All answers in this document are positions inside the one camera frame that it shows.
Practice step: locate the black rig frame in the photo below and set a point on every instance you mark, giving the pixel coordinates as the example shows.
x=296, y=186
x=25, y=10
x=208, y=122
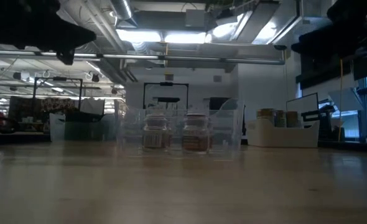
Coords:
x=166, y=84

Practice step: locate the small glass spice jar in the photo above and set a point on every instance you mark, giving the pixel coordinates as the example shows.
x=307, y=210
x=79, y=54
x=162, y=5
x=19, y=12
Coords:
x=155, y=133
x=196, y=133

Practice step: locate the white screen black frame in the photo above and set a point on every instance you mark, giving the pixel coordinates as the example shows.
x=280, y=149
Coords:
x=301, y=105

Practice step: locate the long ceiling pipe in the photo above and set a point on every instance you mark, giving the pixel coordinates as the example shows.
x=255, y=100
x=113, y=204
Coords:
x=186, y=59

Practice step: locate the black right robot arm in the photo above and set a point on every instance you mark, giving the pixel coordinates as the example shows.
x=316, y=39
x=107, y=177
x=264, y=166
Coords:
x=357, y=12

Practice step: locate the clear plastic bin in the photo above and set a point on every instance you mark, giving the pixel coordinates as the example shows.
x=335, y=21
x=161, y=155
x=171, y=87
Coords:
x=59, y=130
x=130, y=130

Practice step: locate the silver round air duct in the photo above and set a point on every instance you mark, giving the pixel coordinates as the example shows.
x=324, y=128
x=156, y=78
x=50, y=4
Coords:
x=122, y=11

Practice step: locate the bright ceiling light panel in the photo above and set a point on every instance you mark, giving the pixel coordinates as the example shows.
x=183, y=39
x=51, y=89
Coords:
x=171, y=36

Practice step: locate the dark spice tin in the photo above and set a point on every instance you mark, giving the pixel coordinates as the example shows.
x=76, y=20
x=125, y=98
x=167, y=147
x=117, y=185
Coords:
x=73, y=117

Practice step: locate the cardboard spice tube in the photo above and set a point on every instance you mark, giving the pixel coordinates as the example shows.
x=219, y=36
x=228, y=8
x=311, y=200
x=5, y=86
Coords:
x=280, y=118
x=292, y=119

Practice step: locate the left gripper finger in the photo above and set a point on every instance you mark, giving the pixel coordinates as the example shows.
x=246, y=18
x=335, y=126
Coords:
x=81, y=36

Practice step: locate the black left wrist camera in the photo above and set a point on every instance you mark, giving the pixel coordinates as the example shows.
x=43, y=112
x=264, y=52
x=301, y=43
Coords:
x=66, y=57

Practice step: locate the grey ceiling box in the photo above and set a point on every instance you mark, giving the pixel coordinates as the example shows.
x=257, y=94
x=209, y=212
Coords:
x=195, y=18

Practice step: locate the dark ceiling camera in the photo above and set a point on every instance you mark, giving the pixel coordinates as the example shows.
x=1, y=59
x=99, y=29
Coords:
x=280, y=47

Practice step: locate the white plastic bin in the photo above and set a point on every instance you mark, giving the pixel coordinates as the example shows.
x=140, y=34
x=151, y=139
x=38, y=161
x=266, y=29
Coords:
x=283, y=137

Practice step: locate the black window blind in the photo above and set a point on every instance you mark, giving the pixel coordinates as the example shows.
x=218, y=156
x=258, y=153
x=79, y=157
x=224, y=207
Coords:
x=323, y=74

